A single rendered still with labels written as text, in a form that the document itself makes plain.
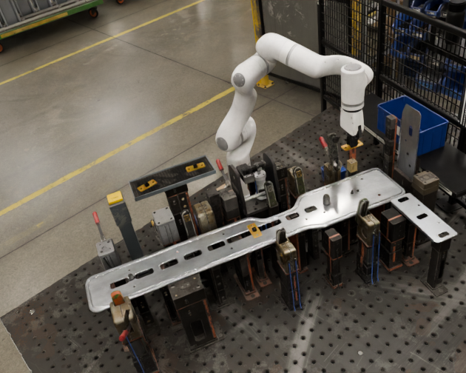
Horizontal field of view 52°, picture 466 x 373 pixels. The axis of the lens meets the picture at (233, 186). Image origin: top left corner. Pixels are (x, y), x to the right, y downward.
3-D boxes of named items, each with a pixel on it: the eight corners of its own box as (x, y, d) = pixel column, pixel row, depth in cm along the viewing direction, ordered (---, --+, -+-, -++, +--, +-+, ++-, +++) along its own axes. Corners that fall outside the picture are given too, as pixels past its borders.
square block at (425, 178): (416, 246, 219) (424, 185, 197) (405, 235, 225) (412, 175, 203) (431, 240, 221) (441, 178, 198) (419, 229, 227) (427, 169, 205)
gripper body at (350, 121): (336, 101, 185) (336, 126, 192) (351, 112, 177) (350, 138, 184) (353, 96, 186) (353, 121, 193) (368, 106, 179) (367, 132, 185)
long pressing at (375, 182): (91, 320, 176) (90, 318, 175) (83, 279, 193) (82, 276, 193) (409, 194, 204) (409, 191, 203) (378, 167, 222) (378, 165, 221)
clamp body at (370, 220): (365, 289, 205) (367, 230, 184) (349, 271, 214) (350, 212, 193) (382, 281, 207) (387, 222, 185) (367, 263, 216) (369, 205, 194)
